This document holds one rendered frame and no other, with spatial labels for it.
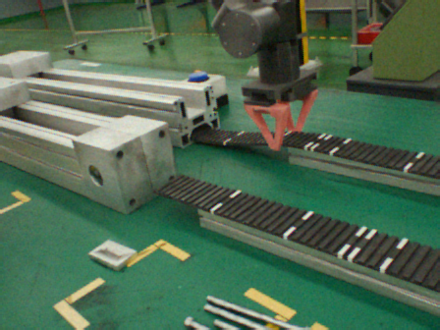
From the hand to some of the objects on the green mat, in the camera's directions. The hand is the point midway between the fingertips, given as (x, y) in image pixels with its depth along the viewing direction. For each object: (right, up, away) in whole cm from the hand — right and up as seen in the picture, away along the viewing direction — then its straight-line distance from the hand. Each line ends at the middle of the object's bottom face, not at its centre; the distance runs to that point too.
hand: (285, 137), depth 69 cm
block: (-21, -7, -1) cm, 23 cm away
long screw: (-6, -18, -28) cm, 34 cm away
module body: (-42, +8, +39) cm, 58 cm away
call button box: (-14, +8, +29) cm, 33 cm away
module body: (-55, 0, +27) cm, 61 cm away
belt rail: (+37, -12, -31) cm, 50 cm away
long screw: (-7, -18, -29) cm, 35 cm away
